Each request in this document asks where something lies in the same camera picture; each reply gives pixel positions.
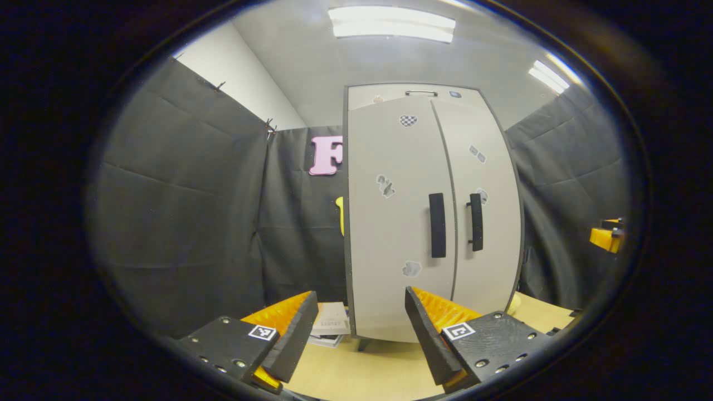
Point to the large ceiling light panel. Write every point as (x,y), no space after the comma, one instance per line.
(390,23)

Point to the beige cover book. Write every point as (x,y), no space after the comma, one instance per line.
(331,317)

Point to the small ceiling light panel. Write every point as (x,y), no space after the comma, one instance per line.
(548,77)

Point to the black backdrop cloth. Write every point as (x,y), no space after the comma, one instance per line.
(184,211)

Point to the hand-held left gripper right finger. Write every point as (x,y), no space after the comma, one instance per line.
(426,334)

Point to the white book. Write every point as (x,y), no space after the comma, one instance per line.
(326,340)

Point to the grey shoe cabinet door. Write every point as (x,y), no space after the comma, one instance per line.
(496,167)
(390,234)

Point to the grey shoe cabinet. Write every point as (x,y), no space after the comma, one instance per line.
(362,99)

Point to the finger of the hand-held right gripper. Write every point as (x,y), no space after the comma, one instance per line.
(607,236)

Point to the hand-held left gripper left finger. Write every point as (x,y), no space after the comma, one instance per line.
(295,334)

